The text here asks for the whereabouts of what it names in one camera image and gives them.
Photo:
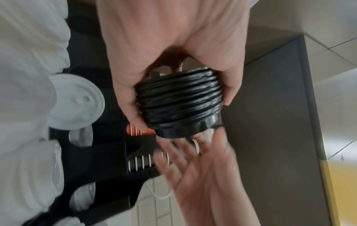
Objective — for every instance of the person's left hand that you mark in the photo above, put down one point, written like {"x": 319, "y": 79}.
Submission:
{"x": 167, "y": 26}

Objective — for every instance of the person's right hand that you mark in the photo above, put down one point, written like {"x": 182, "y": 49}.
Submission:
{"x": 206, "y": 176}

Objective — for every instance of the stack of black lids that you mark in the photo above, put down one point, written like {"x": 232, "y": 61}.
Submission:
{"x": 178, "y": 99}

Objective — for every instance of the black cup holder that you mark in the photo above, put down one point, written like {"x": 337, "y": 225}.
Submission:
{"x": 111, "y": 159}

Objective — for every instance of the white lids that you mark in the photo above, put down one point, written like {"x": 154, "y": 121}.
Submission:
{"x": 28, "y": 66}

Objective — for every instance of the stack of black paper cups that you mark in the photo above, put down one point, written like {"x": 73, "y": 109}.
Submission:
{"x": 139, "y": 164}

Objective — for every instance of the stack of red paper cups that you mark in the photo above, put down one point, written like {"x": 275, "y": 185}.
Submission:
{"x": 150, "y": 132}

